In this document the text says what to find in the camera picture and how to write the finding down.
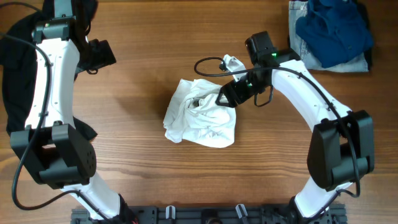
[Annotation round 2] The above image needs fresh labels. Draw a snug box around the black garment with logo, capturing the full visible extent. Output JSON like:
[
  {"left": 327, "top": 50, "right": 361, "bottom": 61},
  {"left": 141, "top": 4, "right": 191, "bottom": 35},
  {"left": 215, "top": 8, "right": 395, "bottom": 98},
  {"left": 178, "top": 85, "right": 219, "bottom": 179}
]
[{"left": 0, "top": 0, "right": 99, "bottom": 141}]

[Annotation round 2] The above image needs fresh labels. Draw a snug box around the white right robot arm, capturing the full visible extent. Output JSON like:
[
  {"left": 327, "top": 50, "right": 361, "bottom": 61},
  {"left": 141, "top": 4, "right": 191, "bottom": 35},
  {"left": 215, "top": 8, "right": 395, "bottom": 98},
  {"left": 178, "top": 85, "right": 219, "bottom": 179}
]
[{"left": 216, "top": 32, "right": 374, "bottom": 223}]

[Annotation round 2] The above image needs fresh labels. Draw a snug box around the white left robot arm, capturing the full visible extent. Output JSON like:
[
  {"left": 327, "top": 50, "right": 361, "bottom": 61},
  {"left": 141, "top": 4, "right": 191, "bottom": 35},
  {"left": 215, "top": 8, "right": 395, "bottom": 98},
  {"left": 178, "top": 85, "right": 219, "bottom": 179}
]
[{"left": 11, "top": 1, "right": 126, "bottom": 223}]

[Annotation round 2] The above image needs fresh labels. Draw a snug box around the dark blue polo shirt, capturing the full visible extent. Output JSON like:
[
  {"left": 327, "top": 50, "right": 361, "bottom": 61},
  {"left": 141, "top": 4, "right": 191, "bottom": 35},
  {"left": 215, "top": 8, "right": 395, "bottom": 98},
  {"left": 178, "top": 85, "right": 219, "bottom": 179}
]
[{"left": 295, "top": 0, "right": 374, "bottom": 68}]

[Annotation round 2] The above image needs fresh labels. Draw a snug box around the white Puma t-shirt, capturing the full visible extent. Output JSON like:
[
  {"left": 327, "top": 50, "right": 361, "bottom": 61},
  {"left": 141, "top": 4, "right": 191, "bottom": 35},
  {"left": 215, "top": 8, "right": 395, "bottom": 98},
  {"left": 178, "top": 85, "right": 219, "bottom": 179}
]
[{"left": 163, "top": 79, "right": 236, "bottom": 148}]

